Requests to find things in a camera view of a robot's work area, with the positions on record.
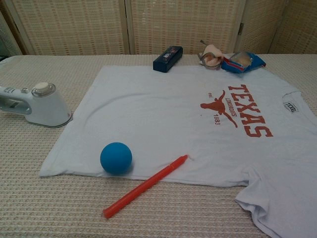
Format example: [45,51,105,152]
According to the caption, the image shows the white Texas print T-shirt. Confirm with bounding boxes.
[39,64,317,238]

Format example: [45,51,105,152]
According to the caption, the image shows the beige woven table blanket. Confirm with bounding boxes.
[0,53,317,238]

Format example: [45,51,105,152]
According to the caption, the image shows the red marker pen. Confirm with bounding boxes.
[103,154,189,219]

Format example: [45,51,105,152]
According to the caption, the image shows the dark blue rectangular box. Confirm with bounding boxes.
[153,45,184,74]

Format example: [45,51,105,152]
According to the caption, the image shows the blue ball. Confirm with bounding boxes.
[100,142,133,174]

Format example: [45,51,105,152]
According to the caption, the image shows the blue snack bag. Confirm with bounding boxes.
[221,51,267,74]

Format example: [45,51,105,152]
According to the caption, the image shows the beige woven folding screen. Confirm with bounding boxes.
[0,0,317,56]

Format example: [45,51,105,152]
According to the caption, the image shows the peach fabric pouch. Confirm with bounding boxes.
[198,41,226,70]

